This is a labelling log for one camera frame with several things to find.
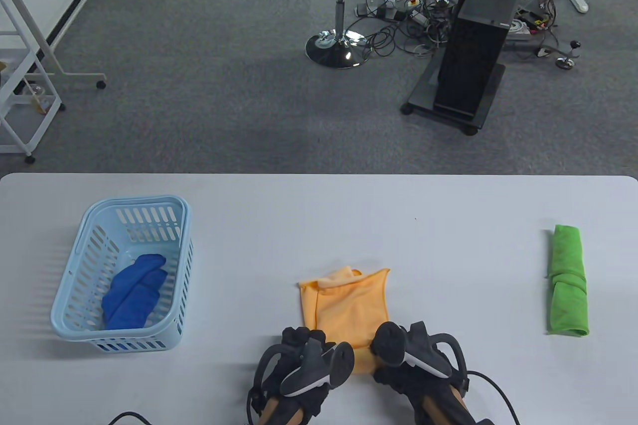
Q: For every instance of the person's left hand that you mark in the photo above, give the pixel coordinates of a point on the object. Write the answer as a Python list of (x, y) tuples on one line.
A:
[(299, 338)]

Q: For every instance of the person's right hand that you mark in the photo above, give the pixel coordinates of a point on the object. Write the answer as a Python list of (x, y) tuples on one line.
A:
[(408, 387)]

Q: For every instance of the orange towel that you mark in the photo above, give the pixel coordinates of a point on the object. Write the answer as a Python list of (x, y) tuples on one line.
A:
[(349, 310)]

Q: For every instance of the blue towel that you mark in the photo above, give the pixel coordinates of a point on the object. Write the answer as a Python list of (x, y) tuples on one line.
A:
[(132, 295)]

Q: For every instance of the green rectangular towel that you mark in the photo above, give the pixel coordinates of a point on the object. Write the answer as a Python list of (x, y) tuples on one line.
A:
[(568, 285)]

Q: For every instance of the person's right forearm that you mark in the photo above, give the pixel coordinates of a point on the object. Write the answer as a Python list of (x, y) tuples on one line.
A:
[(448, 410)]

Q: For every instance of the person's left forearm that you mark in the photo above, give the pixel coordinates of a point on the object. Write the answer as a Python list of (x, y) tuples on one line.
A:
[(281, 412)]

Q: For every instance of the black and white controller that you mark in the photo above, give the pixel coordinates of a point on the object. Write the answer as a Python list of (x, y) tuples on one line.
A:
[(339, 362), (391, 343)]

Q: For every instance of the light blue plastic basket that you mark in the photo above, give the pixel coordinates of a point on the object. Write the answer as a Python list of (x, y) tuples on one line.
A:
[(119, 336)]

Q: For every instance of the black rolling cart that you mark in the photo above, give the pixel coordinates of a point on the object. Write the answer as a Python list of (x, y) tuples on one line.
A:
[(423, 93)]

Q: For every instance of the grey power strip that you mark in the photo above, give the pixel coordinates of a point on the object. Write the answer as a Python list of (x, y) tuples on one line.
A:
[(376, 10)]

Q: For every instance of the black computer tower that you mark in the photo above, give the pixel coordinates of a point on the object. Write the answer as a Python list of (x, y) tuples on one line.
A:
[(473, 46)]

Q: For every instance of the white shelf cart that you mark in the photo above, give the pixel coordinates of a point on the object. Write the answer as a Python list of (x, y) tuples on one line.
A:
[(10, 148)]

